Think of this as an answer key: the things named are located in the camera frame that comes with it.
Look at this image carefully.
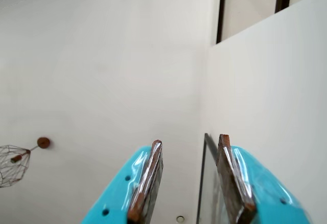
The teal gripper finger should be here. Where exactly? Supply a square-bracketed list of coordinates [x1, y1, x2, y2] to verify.
[216, 133, 311, 224]
[80, 139, 164, 224]

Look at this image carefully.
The black framed glass panel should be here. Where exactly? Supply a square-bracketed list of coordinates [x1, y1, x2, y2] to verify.
[196, 132, 230, 224]

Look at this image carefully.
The wire cage pendant lamp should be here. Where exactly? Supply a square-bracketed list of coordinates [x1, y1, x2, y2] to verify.
[0, 137, 51, 189]

